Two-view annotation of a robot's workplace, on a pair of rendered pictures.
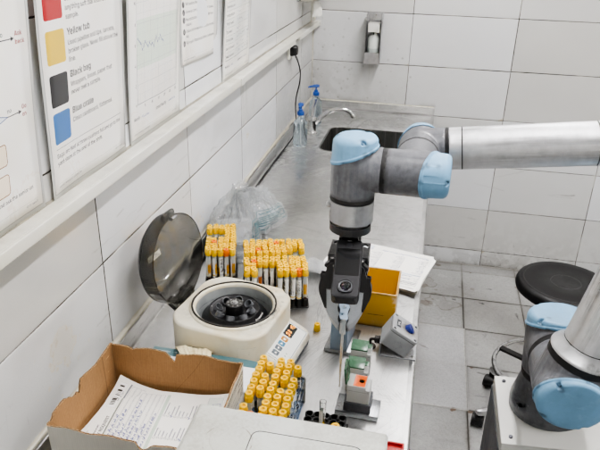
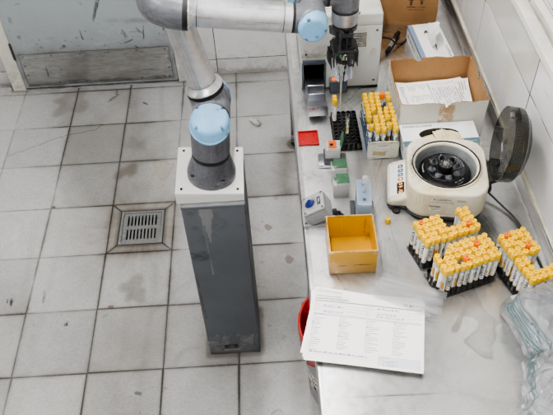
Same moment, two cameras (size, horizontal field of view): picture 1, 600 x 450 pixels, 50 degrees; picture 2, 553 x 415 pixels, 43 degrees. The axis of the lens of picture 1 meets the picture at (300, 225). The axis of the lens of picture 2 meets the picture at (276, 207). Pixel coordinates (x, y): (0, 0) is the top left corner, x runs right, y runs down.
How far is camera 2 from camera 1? 2.74 m
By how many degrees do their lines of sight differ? 106
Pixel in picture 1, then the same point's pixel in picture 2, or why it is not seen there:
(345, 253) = not seen: hidden behind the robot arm
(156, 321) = (518, 199)
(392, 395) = (312, 176)
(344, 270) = not seen: hidden behind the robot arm
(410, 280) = (322, 303)
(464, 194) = not seen: outside the picture
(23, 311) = (508, 25)
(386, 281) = (342, 259)
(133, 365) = (471, 111)
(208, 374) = (422, 113)
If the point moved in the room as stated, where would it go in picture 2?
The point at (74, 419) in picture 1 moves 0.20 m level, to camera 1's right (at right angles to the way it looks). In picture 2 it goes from (473, 82) to (417, 93)
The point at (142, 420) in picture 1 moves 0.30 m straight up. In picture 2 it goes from (443, 100) to (457, 23)
